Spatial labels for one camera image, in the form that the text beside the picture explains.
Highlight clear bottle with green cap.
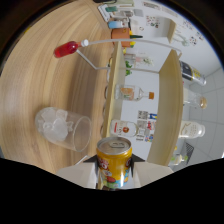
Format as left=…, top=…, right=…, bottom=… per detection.
left=170, top=153, right=189, bottom=166

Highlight yellow juice can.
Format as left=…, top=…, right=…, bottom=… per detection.
left=96, top=136, right=133, bottom=191

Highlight clear bottle with orange cap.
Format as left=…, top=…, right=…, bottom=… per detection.
left=114, top=84, right=155, bottom=102

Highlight small red liquid bottle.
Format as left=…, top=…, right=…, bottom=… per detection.
left=53, top=39, right=90, bottom=59

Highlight clear glass with ice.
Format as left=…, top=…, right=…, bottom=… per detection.
left=34, top=106, right=93, bottom=153

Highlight clear bottle with red label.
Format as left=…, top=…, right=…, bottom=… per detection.
left=109, top=119, right=139, bottom=138

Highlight white-framed wooden two-tier shelf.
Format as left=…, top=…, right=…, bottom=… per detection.
left=75, top=38, right=185, bottom=168

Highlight large glass bottle wooden lid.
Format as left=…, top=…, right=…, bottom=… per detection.
left=182, top=88, right=208, bottom=110

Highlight green potted plant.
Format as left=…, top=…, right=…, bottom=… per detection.
left=123, top=59, right=134, bottom=77

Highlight orange basket with fruit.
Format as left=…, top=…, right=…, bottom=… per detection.
left=110, top=27, right=133, bottom=48

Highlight pale blue plastic bottle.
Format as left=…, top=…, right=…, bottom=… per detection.
left=107, top=20, right=129, bottom=30

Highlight white kitchen scale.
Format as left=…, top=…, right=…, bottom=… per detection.
left=98, top=3, right=118, bottom=23

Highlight wall posters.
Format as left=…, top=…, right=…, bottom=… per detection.
left=137, top=109, right=157, bottom=143

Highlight wooden wall shelf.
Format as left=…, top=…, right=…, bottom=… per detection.
left=159, top=16, right=178, bottom=44

